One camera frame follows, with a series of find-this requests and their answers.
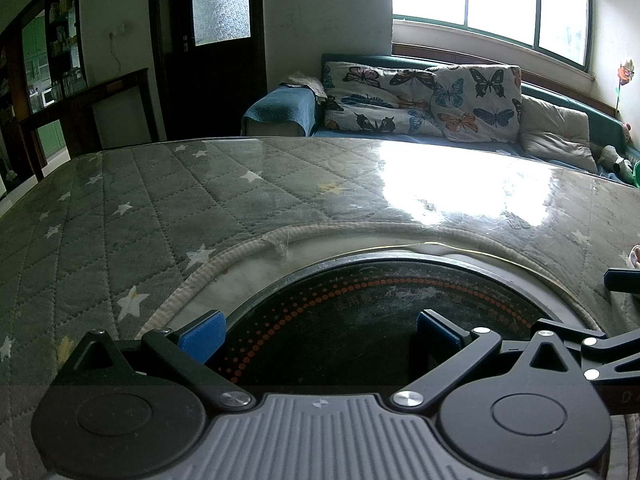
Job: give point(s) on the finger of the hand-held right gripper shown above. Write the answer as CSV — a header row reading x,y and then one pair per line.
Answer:
x,y
615,355
622,280

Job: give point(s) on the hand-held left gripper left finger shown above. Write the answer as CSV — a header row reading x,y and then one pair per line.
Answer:
x,y
202,332

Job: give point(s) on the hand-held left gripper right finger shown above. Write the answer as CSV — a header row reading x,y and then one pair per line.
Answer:
x,y
437,332

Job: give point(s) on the round black induction cooktop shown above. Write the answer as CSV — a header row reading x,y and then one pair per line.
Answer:
x,y
350,320

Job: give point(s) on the green plastic basin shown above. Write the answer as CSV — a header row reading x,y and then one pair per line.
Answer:
x,y
637,172

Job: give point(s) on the grey stuffed toy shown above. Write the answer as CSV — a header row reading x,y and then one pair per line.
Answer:
x,y
615,160

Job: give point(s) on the grey quilted star table cover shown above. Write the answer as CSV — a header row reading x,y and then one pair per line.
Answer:
x,y
150,210

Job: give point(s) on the beige pillow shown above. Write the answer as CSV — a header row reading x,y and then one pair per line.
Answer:
x,y
555,132

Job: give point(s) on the colourful pinwheel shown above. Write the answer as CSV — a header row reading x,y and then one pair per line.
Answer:
x,y
624,75

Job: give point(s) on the square butterfly print pillow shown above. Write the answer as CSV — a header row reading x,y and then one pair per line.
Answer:
x,y
475,105

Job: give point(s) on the blue armrest cover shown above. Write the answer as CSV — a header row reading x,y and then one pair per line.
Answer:
x,y
280,107

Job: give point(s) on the long butterfly print pillow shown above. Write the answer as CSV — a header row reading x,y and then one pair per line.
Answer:
x,y
370,95

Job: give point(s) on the dark wooden glass door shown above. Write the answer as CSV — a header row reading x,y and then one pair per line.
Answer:
x,y
215,75

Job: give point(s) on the dark wooden console table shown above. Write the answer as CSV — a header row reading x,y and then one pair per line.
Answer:
x,y
80,97

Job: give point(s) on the small pale folded cloth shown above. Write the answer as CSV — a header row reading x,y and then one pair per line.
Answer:
x,y
305,84

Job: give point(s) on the teal sofa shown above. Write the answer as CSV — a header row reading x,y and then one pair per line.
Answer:
x,y
375,58

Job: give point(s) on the white microwave oven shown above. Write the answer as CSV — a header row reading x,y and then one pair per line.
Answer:
x,y
48,96

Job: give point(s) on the dark wooden display cabinet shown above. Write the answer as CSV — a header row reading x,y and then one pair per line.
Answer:
x,y
60,35

